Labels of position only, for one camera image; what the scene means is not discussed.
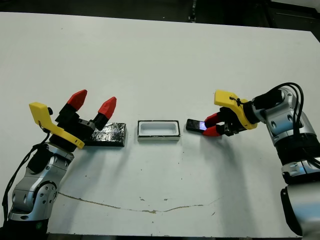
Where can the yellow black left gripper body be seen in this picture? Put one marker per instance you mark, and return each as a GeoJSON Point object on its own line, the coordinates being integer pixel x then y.
{"type": "Point", "coordinates": [65, 136]}

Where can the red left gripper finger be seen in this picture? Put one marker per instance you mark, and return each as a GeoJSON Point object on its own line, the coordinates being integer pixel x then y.
{"type": "Point", "coordinates": [108, 107]}
{"type": "Point", "coordinates": [77, 99]}

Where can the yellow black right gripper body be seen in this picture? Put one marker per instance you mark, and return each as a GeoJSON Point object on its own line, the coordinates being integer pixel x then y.
{"type": "Point", "coordinates": [237, 117]}

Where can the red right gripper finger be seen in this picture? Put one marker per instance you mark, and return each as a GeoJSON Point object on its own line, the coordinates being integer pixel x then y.
{"type": "Point", "coordinates": [213, 118]}
{"type": "Point", "coordinates": [212, 131]}

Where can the small black camera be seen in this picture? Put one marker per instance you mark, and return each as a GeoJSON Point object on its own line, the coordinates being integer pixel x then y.
{"type": "Point", "coordinates": [193, 125]}

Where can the glossy black box lid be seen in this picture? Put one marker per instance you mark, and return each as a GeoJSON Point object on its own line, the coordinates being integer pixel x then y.
{"type": "Point", "coordinates": [112, 133]}

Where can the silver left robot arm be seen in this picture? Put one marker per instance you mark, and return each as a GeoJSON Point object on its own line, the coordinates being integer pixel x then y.
{"type": "Point", "coordinates": [32, 190]}

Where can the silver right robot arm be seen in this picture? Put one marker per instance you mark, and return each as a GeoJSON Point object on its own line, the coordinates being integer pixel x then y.
{"type": "Point", "coordinates": [282, 120]}

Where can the dark background cabinet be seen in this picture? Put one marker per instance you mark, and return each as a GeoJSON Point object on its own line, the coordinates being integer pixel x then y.
{"type": "Point", "coordinates": [292, 13]}

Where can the white-lined camera box base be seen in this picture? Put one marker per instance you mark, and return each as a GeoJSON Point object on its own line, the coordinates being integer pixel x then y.
{"type": "Point", "coordinates": [158, 128]}

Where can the black background post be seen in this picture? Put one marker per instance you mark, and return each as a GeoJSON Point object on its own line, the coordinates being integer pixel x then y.
{"type": "Point", "coordinates": [192, 11]}

